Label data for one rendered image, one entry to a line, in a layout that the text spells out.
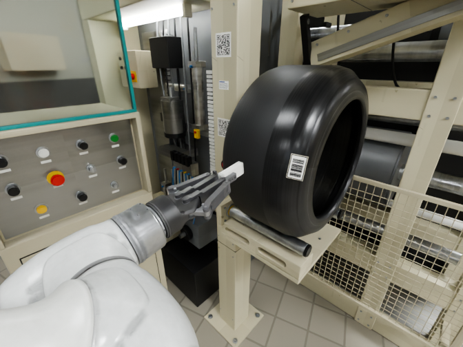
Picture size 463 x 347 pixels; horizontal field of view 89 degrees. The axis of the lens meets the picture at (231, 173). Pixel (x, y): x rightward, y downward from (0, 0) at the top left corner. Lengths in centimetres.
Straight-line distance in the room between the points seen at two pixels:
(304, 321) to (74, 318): 161
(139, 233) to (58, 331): 18
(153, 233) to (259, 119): 39
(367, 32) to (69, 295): 109
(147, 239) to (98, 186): 75
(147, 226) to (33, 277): 15
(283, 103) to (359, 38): 54
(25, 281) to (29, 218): 73
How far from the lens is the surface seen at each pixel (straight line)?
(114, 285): 28
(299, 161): 58
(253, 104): 68
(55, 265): 38
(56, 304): 27
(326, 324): 182
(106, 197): 116
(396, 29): 108
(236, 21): 89
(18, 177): 106
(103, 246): 37
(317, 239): 105
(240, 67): 89
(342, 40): 113
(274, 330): 172
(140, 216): 41
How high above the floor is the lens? 145
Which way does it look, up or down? 25 degrees down
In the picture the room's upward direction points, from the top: straight up
